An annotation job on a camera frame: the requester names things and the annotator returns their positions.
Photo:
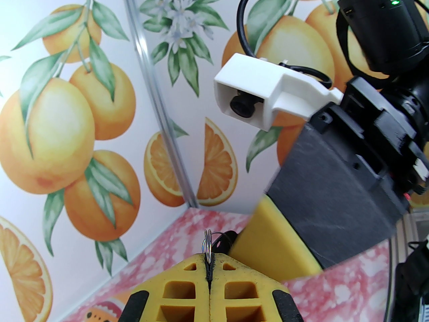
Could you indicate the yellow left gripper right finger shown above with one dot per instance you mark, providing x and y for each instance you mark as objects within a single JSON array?
[{"x": 244, "y": 293}]

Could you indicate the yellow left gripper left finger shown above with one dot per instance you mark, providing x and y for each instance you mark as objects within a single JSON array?
[{"x": 174, "y": 293}]

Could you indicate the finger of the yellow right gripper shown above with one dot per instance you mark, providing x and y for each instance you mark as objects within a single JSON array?
[{"x": 335, "y": 196}]

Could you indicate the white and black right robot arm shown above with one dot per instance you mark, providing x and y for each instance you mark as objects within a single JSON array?
[{"x": 409, "y": 280}]

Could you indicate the orange plush toy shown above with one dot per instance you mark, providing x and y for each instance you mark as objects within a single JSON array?
[{"x": 104, "y": 314}]

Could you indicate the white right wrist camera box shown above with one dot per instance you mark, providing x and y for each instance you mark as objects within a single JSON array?
[{"x": 254, "y": 75}]

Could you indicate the aluminium frame post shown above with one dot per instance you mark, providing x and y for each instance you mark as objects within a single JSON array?
[{"x": 151, "y": 81}]

